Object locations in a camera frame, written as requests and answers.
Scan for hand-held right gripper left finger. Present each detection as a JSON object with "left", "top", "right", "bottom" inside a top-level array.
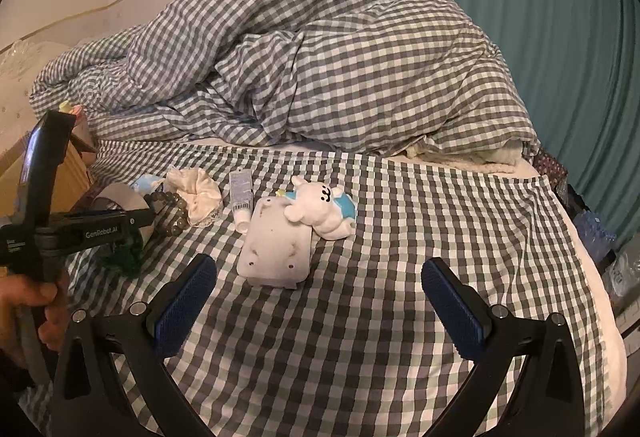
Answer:
[{"left": 50, "top": 253, "right": 218, "bottom": 437}]

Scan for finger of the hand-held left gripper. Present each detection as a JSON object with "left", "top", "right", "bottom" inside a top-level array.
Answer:
[{"left": 17, "top": 109, "right": 98, "bottom": 238}]

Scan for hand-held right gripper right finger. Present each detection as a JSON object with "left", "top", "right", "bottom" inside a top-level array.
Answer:
[{"left": 421, "top": 258, "right": 586, "bottom": 437}]

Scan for cardboard box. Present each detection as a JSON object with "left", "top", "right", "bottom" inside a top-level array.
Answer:
[{"left": 0, "top": 137, "right": 96, "bottom": 218}]

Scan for green plastic packet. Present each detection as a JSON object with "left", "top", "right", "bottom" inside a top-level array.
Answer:
[{"left": 97, "top": 237, "right": 146, "bottom": 278}]

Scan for blue floral tissue pack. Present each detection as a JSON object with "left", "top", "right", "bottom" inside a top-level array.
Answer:
[{"left": 92, "top": 174, "right": 166, "bottom": 243}]

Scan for dark bead bracelet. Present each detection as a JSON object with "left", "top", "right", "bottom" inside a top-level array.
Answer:
[{"left": 147, "top": 189, "right": 191, "bottom": 238}]

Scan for white pipette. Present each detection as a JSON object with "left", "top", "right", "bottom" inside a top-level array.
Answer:
[{"left": 229, "top": 171, "right": 256, "bottom": 233}]

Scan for white plush toy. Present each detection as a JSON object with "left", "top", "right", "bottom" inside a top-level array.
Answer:
[{"left": 276, "top": 176, "right": 358, "bottom": 240}]

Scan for person's left hand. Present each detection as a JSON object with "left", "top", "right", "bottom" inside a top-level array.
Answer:
[{"left": 0, "top": 271, "right": 72, "bottom": 368}]

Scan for cream tufted headboard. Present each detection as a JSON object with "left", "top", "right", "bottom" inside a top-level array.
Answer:
[{"left": 0, "top": 39, "right": 76, "bottom": 178}]

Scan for crumpled white tissue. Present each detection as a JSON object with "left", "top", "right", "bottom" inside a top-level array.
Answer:
[{"left": 165, "top": 168, "right": 223, "bottom": 227}]

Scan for grey checked bed sheet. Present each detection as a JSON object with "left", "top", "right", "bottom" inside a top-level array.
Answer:
[{"left": 20, "top": 139, "right": 631, "bottom": 437}]

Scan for cream fleece blanket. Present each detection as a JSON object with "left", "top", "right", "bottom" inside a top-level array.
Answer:
[{"left": 407, "top": 141, "right": 527, "bottom": 174}]

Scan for dark floral cloth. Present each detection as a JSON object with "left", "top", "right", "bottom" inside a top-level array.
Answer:
[{"left": 532, "top": 149, "right": 571, "bottom": 198}]

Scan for grey checked duvet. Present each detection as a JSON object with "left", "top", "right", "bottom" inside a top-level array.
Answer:
[{"left": 30, "top": 0, "right": 541, "bottom": 162}]

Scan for teal curtain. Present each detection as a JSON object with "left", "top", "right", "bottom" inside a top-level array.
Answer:
[{"left": 431, "top": 0, "right": 640, "bottom": 248}]

